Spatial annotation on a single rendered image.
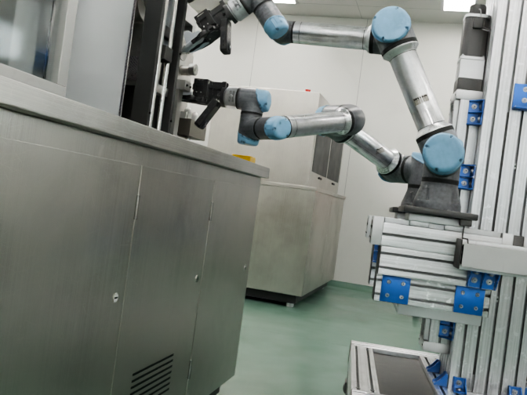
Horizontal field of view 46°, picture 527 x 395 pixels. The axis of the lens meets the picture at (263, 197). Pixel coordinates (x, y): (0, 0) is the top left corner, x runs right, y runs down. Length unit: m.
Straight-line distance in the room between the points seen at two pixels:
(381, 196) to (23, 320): 5.57
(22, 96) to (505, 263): 1.41
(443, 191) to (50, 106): 1.31
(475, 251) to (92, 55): 1.26
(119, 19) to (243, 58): 5.12
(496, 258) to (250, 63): 5.33
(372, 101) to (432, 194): 4.64
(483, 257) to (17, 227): 1.31
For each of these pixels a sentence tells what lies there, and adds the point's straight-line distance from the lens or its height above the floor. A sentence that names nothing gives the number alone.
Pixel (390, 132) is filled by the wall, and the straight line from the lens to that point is 6.55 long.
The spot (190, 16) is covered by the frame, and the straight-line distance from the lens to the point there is 3.15.
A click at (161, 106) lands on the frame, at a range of 1.84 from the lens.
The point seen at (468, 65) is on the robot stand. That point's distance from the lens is 2.37.
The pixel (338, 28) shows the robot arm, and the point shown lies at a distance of 2.17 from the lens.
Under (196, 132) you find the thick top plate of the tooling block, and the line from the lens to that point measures 2.32.
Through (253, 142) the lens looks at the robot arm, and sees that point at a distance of 2.11.
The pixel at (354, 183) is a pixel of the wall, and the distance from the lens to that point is 6.53.
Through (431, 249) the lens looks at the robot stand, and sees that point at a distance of 2.02.
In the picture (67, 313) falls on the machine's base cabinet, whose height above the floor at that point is 0.51.
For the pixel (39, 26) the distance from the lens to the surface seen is 1.18.
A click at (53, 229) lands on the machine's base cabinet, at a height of 0.67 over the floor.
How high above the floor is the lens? 0.77
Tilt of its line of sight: level
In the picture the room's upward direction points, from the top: 8 degrees clockwise
